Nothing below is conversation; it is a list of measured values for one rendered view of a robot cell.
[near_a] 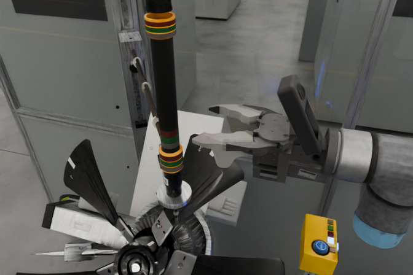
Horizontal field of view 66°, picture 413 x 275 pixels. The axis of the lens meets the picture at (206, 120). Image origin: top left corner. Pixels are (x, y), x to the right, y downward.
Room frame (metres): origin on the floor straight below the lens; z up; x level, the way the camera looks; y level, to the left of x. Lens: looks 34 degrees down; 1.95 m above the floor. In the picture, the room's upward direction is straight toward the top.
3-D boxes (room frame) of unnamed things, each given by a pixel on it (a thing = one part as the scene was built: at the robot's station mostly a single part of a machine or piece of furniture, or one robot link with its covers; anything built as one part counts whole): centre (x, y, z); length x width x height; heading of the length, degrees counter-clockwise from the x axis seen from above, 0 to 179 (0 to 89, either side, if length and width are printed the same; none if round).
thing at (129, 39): (1.04, 0.26, 1.54); 0.10 x 0.07 x 0.08; 18
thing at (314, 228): (0.62, -0.37, 1.02); 0.16 x 0.10 x 0.11; 163
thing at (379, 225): (0.35, -0.29, 1.54); 0.11 x 0.08 x 0.11; 155
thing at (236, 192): (1.01, 0.01, 0.85); 0.36 x 0.24 x 0.03; 73
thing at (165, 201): (0.46, 0.07, 1.50); 0.09 x 0.07 x 0.10; 18
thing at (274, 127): (0.38, -0.13, 1.63); 0.12 x 0.08 x 0.09; 73
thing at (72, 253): (0.56, 0.39, 1.08); 0.07 x 0.04 x 0.06; 83
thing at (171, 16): (0.45, 0.07, 1.80); 0.04 x 0.04 x 0.03
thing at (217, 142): (0.37, -0.03, 1.63); 0.09 x 0.03 x 0.06; 95
